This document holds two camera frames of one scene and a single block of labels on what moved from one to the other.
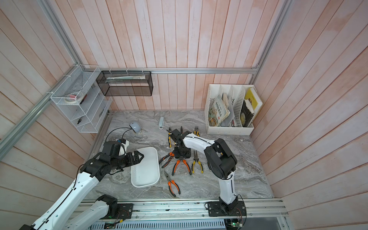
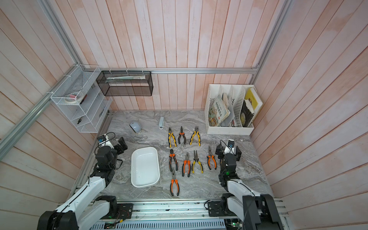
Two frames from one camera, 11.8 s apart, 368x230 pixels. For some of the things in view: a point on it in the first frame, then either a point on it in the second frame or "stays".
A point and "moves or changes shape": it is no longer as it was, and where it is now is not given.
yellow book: x=256 y=102 stays
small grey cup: x=135 y=126 stays
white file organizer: x=231 y=109 stays
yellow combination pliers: x=197 y=131 stays
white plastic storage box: x=146 y=174 stays
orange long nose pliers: x=169 y=183 moves or changes shape
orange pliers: x=170 y=155 moves or changes shape
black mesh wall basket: x=125 y=83 stays
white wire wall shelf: x=79 y=98 stays
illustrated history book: x=217 y=112 stays
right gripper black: x=187 y=155 to x=221 y=152
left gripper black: x=131 y=162 to x=120 y=150
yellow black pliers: x=197 y=159 stays
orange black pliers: x=177 y=163 moves or changes shape
